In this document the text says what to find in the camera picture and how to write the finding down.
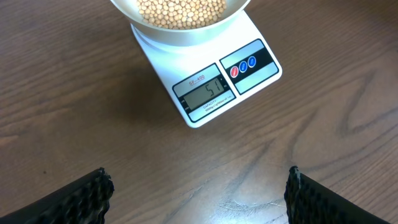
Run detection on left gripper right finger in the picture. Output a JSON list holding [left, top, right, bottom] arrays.
[[284, 166, 389, 224]]

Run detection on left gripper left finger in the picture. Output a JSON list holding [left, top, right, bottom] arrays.
[[1, 167, 114, 224]]

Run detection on white digital kitchen scale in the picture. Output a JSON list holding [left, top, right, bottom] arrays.
[[132, 11, 282, 128]]

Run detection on cream ceramic bowl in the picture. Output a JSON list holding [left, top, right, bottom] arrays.
[[111, 0, 250, 47]]

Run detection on soybeans in bowl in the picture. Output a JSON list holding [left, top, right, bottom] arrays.
[[136, 0, 227, 30]]

